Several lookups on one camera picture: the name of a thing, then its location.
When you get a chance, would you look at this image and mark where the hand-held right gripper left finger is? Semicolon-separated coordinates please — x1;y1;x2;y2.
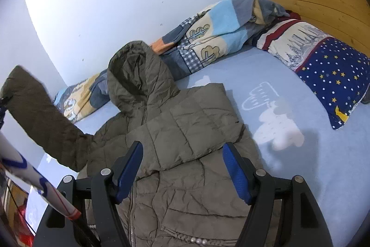
34;141;144;247

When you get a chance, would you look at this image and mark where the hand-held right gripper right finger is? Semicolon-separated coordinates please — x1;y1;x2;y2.
222;142;334;247

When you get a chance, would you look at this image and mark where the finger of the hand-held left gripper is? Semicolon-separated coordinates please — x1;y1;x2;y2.
0;97;7;130

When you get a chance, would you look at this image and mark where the olive hooded puffer jacket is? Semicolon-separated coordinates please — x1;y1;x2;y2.
0;40;282;247

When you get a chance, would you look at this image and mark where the light blue bed sheet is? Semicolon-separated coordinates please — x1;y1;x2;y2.
26;47;370;247

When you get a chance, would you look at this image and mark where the white printed tube red tip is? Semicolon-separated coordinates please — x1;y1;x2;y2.
0;131;82;220

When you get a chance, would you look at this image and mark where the red plastic item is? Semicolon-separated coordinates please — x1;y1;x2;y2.
12;198;35;244

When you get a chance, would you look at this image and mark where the star print pillow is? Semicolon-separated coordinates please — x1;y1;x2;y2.
251;11;370;130

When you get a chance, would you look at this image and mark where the patchwork printed blanket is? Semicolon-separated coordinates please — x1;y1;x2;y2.
53;0;291;123

